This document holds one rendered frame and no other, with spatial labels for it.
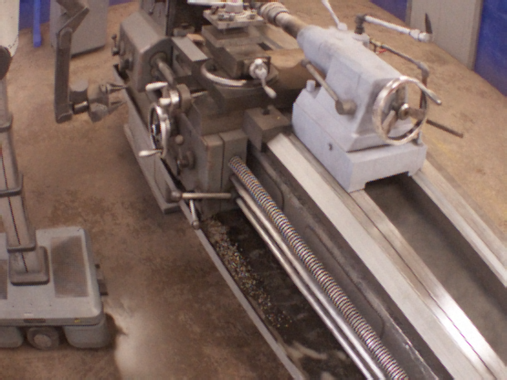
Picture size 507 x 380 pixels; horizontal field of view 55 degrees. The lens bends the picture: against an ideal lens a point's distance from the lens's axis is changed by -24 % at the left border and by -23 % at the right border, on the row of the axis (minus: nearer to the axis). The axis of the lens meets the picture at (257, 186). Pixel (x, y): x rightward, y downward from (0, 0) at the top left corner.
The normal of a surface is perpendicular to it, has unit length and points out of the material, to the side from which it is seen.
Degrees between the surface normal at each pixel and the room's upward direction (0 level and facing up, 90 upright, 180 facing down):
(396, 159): 90
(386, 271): 36
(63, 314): 45
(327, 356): 0
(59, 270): 0
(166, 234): 0
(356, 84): 78
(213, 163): 90
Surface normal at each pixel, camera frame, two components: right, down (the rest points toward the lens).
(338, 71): -0.85, 0.00
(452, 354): -0.46, -0.53
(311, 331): 0.08, -0.80
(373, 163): 0.43, 0.57
